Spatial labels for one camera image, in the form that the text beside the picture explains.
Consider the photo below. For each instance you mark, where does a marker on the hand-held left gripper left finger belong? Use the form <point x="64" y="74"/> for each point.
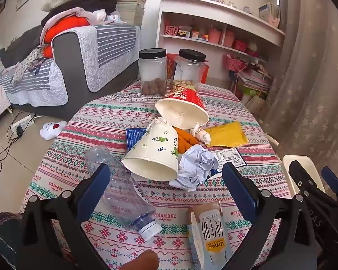
<point x="93" y="191"/>

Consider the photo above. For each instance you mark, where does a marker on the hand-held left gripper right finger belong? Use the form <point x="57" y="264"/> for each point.
<point x="239" y="188"/>

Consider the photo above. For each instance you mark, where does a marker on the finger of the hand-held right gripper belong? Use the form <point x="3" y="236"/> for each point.
<point x="300" y="180"/>
<point x="333" y="182"/>

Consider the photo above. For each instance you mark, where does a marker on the white plastic bin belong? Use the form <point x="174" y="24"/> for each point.
<point x="312" y="167"/>

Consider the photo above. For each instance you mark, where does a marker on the clear crushed plastic bottle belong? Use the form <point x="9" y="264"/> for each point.
<point x="121" y="194"/>

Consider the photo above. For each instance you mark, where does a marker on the blue and white printed packet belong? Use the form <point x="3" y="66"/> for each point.
<point x="231" y="156"/>

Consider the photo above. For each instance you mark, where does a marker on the white paper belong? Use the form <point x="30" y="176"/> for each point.
<point x="194" y="166"/>

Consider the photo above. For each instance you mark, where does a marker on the beige milk carton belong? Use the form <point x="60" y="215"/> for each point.
<point x="208" y="230"/>

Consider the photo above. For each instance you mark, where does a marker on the yellow packet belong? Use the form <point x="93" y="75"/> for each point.
<point x="228" y="133"/>

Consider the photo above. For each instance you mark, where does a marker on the patterned wrapper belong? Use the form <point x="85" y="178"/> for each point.
<point x="201" y="135"/>

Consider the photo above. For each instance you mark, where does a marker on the blue card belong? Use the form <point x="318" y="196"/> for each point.
<point x="135" y="137"/>

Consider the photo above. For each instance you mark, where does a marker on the white leaf-print paper cup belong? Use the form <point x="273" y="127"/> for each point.
<point x="155" y="149"/>

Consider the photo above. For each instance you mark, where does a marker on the red paper noodle bowl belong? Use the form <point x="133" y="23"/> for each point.
<point x="183" y="112"/>

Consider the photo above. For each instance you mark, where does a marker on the person's left hand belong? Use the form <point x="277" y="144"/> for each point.
<point x="140" y="260"/>

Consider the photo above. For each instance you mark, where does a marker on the white plush toy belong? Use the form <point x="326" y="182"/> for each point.
<point x="52" y="130"/>

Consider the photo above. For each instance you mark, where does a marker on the black charger plug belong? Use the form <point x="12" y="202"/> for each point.
<point x="19" y="131"/>

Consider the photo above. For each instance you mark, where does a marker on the white power strip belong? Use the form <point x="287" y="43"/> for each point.
<point x="24" y="122"/>

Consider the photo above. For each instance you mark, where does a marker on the person's plaid trouser leg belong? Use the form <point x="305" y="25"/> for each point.
<point x="2" y="239"/>

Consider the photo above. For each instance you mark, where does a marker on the pile of bags and papers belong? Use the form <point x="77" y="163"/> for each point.
<point x="255" y="87"/>

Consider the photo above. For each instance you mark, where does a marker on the lace curtain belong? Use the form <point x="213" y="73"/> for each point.
<point x="312" y="76"/>

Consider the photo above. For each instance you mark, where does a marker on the large pink basket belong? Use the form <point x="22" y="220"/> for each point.
<point x="233" y="63"/>

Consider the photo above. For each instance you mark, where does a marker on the plastic jar of peanuts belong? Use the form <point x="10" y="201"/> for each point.
<point x="188" y="70"/>

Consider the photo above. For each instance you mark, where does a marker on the grey sofa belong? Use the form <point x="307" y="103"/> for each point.
<point x="64" y="62"/>

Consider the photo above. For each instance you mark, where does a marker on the plastic jar of brown nuts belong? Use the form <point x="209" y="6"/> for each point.
<point x="153" y="70"/>

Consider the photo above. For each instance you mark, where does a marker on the red box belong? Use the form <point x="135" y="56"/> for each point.
<point x="170" y="67"/>

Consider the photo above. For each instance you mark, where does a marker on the patterned garment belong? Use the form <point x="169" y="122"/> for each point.
<point x="28" y="64"/>

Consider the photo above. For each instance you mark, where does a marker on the small pink basket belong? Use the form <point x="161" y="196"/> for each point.
<point x="239" y="45"/>

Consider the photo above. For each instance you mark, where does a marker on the pink pot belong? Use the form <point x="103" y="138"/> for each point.
<point x="214" y="36"/>
<point x="229" y="39"/>

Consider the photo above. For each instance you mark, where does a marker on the striped quilted sofa cover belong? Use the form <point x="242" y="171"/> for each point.
<point x="112" y="42"/>

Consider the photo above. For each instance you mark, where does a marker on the dark grey cushion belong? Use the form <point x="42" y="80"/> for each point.
<point x="19" y="45"/>

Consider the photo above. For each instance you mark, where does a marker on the yellow toy car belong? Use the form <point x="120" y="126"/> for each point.
<point x="183" y="33"/>

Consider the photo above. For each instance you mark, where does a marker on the white box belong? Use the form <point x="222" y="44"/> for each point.
<point x="267" y="14"/>

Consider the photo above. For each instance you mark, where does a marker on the orange cushion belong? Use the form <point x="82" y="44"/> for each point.
<point x="67" y="24"/>

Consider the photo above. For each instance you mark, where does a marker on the pink perforated box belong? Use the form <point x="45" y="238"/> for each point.
<point x="170" y="30"/>

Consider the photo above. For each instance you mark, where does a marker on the tissue box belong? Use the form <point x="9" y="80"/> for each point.
<point x="113" y="18"/>

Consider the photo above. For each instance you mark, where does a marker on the pink cloth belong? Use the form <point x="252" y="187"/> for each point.
<point x="76" y="12"/>

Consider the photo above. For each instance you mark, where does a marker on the white shelf unit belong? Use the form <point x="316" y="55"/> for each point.
<point x="214" y="8"/>

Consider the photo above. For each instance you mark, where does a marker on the stack of books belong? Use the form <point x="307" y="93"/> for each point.
<point x="132" y="8"/>

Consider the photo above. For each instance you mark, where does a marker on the dark blanket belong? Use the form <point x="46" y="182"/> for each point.
<point x="101" y="4"/>

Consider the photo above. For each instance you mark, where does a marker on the small wall picture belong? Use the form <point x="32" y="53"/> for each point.
<point x="1" y="8"/>

